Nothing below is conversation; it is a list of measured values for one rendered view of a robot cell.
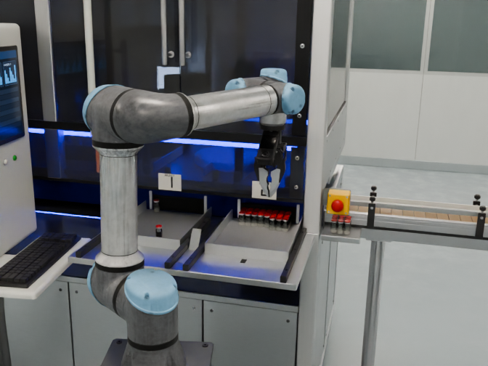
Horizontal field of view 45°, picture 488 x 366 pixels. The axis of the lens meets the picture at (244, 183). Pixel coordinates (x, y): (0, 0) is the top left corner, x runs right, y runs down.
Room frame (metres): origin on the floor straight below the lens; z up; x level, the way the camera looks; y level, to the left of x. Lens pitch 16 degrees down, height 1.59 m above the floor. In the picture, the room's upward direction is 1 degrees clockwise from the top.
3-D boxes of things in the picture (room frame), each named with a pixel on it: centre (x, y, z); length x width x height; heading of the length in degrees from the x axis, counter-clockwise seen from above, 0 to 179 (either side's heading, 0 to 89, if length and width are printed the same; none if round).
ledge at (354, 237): (1.91, -0.34, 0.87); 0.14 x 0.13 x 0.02; 166
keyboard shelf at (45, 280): (1.78, 0.71, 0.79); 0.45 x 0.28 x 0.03; 173
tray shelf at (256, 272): (1.79, 0.13, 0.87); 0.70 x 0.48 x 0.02; 76
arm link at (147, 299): (1.20, 0.21, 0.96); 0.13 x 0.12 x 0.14; 43
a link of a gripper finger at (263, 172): (1.65, -0.06, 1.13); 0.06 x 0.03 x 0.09; 166
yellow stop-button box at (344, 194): (1.87, -0.32, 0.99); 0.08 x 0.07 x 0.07; 166
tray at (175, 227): (1.90, 0.28, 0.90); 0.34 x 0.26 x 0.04; 166
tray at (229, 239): (1.82, -0.05, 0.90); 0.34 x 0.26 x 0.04; 167
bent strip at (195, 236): (1.67, 0.16, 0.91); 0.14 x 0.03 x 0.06; 167
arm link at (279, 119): (1.64, -0.07, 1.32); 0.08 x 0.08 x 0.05
